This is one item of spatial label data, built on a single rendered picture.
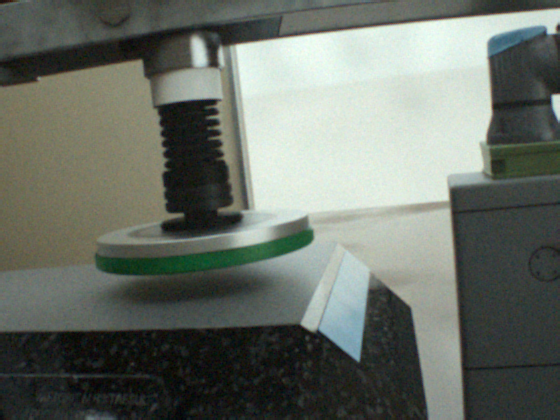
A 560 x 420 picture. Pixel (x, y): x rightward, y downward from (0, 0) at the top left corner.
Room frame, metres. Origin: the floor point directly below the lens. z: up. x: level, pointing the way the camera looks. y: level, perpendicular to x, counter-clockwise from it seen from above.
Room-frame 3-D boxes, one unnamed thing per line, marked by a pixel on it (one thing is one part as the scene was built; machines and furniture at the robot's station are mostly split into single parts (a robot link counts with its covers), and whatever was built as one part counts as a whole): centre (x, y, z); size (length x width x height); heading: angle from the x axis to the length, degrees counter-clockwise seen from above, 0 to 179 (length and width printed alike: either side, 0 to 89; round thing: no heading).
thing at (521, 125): (1.40, -0.62, 0.98); 0.19 x 0.19 x 0.10
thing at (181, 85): (0.58, 0.08, 1.04); 0.07 x 0.07 x 0.04
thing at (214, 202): (0.58, 0.08, 0.92); 0.07 x 0.07 x 0.01
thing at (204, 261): (0.58, 0.08, 0.89); 0.22 x 0.22 x 0.04
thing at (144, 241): (0.58, 0.08, 0.89); 0.21 x 0.21 x 0.01
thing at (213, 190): (0.58, 0.08, 0.93); 0.07 x 0.07 x 0.01
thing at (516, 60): (1.39, -0.63, 1.11); 0.17 x 0.15 x 0.18; 76
